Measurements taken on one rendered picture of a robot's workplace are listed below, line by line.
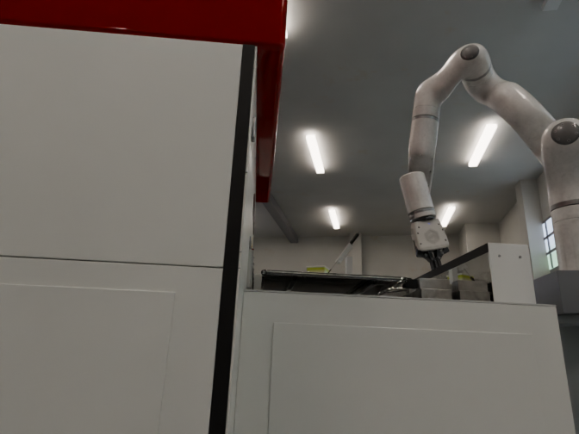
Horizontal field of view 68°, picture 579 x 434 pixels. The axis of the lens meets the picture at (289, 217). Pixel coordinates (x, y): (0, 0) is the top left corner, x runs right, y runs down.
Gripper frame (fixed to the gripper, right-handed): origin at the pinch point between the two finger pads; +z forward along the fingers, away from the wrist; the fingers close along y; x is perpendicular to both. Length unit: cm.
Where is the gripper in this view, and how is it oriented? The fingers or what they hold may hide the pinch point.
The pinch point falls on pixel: (436, 267)
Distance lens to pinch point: 143.3
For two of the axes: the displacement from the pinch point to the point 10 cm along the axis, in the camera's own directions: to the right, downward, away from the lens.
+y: 9.8, -1.4, 1.2
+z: 1.7, 9.4, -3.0
